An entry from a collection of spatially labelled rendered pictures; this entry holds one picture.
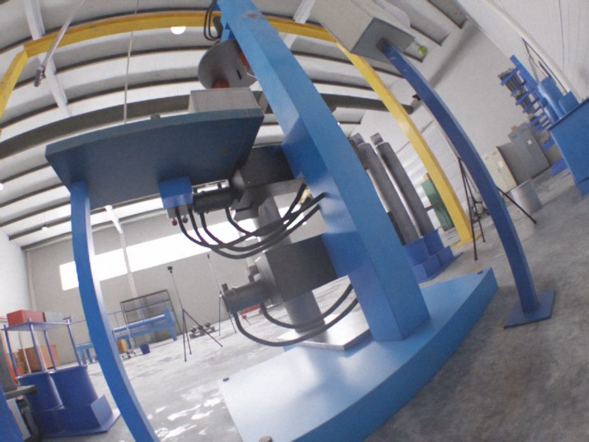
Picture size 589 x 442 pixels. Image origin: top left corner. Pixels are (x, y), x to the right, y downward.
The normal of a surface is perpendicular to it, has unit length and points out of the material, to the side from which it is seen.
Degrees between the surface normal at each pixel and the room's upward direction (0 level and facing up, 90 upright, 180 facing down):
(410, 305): 90
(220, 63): 180
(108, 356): 90
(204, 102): 90
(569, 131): 90
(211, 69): 180
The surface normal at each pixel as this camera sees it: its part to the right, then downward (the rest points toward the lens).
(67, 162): 0.37, 0.90
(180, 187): 0.37, -0.38
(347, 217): -0.85, 0.23
